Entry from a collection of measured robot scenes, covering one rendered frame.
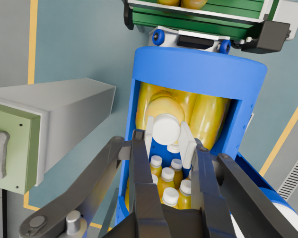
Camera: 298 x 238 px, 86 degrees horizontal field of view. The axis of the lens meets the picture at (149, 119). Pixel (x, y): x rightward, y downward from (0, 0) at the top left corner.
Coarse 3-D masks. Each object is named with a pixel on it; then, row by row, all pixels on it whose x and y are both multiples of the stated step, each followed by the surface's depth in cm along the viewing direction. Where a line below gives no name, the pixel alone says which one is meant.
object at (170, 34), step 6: (168, 30) 48; (174, 30) 49; (150, 36) 57; (168, 36) 51; (174, 36) 51; (222, 36) 47; (150, 42) 57; (168, 42) 51; (174, 42) 51; (216, 42) 50; (186, 48) 52; (192, 48) 51; (210, 48) 51; (216, 48) 51
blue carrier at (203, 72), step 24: (144, 48) 30; (168, 48) 26; (144, 72) 30; (168, 72) 26; (192, 72) 25; (216, 72) 24; (240, 72) 25; (264, 72) 28; (240, 96) 27; (240, 120) 29; (216, 144) 48; (120, 192) 46; (120, 216) 43
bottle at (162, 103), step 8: (152, 96) 36; (160, 96) 29; (168, 96) 29; (152, 104) 26; (160, 104) 25; (168, 104) 25; (176, 104) 26; (152, 112) 24; (160, 112) 24; (168, 112) 24; (176, 112) 24; (144, 120) 28; (176, 120) 23; (184, 120) 26
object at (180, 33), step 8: (184, 32) 39; (192, 32) 39; (176, 40) 47; (184, 40) 40; (192, 40) 40; (200, 40) 40; (208, 40) 40; (216, 40) 39; (200, 48) 46; (208, 48) 44
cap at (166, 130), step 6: (156, 120) 22; (162, 120) 21; (168, 120) 21; (174, 120) 21; (156, 126) 21; (162, 126) 21; (168, 126) 21; (174, 126) 21; (156, 132) 21; (162, 132) 21; (168, 132) 21; (174, 132) 21; (156, 138) 22; (162, 138) 22; (168, 138) 22; (174, 138) 21; (168, 144) 22
